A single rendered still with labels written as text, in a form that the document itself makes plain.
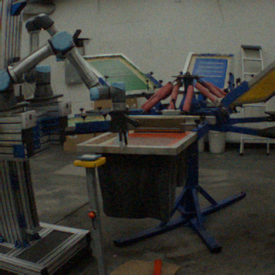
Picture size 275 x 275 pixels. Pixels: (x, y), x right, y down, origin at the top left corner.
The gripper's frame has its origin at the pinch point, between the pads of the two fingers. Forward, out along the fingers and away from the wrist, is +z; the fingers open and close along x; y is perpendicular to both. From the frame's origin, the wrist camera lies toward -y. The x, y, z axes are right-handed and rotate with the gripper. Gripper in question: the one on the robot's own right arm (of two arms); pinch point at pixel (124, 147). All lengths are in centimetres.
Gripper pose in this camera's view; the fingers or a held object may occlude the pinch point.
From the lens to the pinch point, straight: 242.1
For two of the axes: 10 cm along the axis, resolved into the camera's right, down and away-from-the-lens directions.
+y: -9.3, -0.2, 3.6
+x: -3.6, 1.8, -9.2
